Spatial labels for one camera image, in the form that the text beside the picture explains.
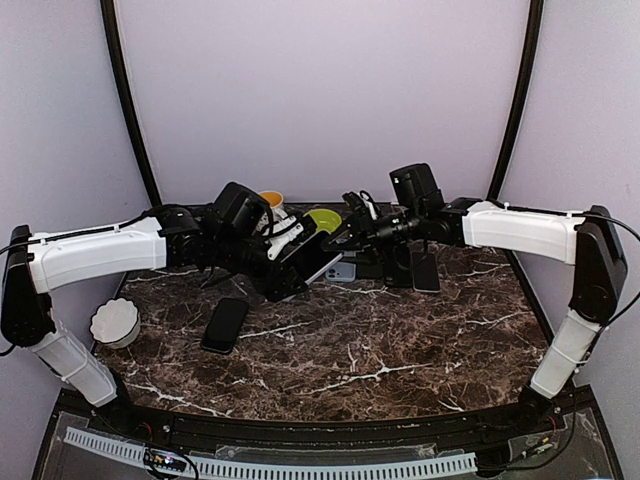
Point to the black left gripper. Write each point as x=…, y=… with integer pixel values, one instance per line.
x=280, y=290

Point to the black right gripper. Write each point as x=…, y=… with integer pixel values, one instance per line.
x=362, y=231

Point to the black phone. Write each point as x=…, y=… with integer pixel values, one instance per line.
x=224, y=326
x=369, y=268

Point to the light blue phone case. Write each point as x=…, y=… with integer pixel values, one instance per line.
x=341, y=272

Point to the dark green phone case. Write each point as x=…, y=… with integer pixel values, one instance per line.
x=397, y=267

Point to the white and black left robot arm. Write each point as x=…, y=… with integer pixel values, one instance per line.
x=236, y=232

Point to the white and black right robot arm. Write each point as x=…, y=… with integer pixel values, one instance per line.
x=587, y=240

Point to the lime green plastic bowl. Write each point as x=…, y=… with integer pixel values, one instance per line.
x=325, y=219

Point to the white patterned mug orange inside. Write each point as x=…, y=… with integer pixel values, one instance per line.
x=276, y=202

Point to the white fluted ramekin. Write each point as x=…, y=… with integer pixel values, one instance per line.
x=116, y=324

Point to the small green circuit board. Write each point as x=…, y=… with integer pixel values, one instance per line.
x=158, y=461

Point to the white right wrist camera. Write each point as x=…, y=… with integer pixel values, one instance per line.
x=362, y=204

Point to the white slotted cable duct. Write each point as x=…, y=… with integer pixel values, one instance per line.
x=245, y=463

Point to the black front table rail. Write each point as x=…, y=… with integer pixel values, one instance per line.
x=481, y=428

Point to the black right corner post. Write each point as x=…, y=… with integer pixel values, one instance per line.
x=520, y=94

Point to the black corner post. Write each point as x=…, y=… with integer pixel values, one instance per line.
x=520, y=94
x=128, y=109

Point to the black left corner post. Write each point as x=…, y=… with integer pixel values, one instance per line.
x=128, y=109

